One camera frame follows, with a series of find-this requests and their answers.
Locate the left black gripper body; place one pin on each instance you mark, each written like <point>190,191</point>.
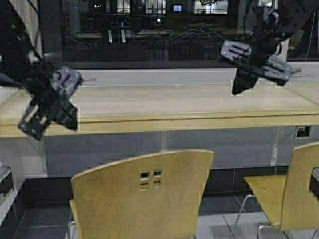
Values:
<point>51,104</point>

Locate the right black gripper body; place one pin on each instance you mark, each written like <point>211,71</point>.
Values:
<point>256,60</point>

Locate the plywood chair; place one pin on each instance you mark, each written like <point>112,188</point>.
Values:
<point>152,196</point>
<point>287,200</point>

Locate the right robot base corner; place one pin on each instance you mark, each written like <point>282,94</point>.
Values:
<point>314,182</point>

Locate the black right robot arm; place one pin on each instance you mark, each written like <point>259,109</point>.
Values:
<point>289,17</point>

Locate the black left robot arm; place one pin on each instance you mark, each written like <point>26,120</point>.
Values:
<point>22,67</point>

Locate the long wooden counter table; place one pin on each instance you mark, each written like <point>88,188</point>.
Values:
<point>127,109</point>

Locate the wall power outlet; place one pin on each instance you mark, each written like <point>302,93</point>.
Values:
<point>303,132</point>

